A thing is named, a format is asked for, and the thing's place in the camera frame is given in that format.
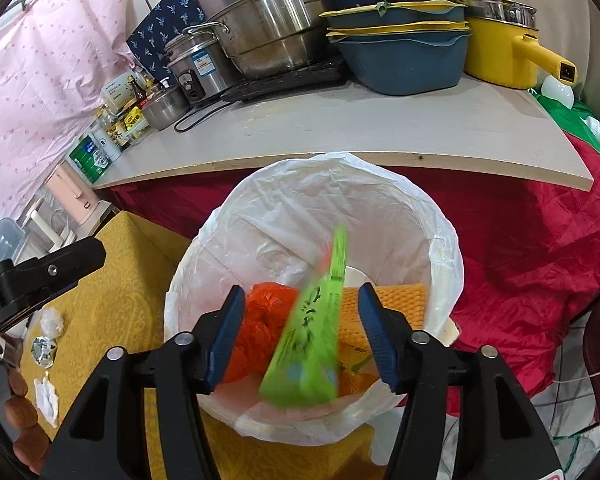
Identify clear plastic bag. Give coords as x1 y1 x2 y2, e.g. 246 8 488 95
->
40 308 65 339

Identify dark green foil wrapper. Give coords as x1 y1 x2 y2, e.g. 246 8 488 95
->
30 336 57 370

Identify orange foam net sleeve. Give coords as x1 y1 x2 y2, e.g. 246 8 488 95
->
337 283 427 354

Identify green carton box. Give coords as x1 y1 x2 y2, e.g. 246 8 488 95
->
259 226 348 408

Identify red plastic bag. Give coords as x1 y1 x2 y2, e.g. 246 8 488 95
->
222 282 299 384

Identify green yellow snack bag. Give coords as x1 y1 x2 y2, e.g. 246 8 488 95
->
338 344 379 396

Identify white lined trash bin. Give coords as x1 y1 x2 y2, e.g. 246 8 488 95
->
163 150 465 449

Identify left hand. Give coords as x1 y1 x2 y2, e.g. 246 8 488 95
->
4 368 50 474

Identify dish rack with blue lid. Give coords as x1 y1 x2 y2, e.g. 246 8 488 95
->
0 218 27 262

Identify white glass electric kettle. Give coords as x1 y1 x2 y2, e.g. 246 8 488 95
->
22 197 76 252

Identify white crumpled paper scrap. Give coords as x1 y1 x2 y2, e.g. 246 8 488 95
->
33 374 59 428

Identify yellow paisley tablecloth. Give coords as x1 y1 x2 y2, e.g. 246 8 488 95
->
20 212 385 479

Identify pink electric kettle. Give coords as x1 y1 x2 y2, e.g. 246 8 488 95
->
45 162 99 226

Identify green tin can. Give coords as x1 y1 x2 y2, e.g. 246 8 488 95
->
68 134 111 184

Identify white bottle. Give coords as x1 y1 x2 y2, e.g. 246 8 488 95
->
90 120 122 162

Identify pink dotted curtain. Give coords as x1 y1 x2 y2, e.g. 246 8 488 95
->
0 0 134 220

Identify small steel pot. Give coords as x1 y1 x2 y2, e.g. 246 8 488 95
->
140 84 192 131

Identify silver rice cooker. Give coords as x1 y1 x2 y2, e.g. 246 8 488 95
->
164 25 244 105

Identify large steel steamer pot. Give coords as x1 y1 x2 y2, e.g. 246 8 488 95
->
196 0 334 79

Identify black induction cooktop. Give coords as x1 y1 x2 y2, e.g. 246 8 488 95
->
222 58 352 103

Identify yellow saucepan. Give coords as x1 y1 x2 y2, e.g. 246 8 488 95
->
451 0 578 90

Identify blue yellow stacked basins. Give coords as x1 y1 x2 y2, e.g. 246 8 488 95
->
321 0 471 96

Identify black power cable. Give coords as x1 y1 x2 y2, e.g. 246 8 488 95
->
173 98 242 135

